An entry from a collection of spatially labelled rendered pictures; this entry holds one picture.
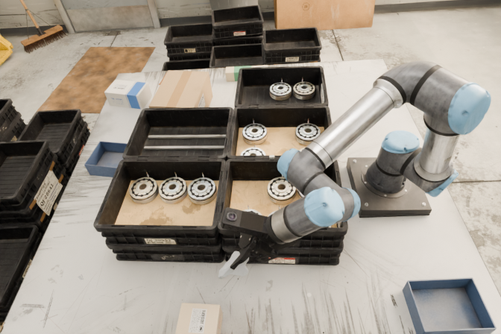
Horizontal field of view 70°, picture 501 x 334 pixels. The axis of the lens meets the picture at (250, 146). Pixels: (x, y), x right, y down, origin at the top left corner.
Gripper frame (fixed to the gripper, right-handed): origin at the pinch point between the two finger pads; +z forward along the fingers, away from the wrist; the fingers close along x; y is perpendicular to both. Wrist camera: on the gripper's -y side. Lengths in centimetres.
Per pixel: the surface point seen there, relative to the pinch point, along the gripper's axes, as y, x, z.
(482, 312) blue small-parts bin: 74, 2, -31
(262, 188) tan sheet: 19.2, 36.4, 11.5
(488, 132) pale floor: 185, 165, -32
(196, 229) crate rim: -0.2, 11.5, 16.3
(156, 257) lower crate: 0.8, 10.5, 42.4
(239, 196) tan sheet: 13.6, 32.4, 16.9
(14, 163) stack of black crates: -59, 69, 136
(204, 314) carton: 13.5, -7.9, 23.9
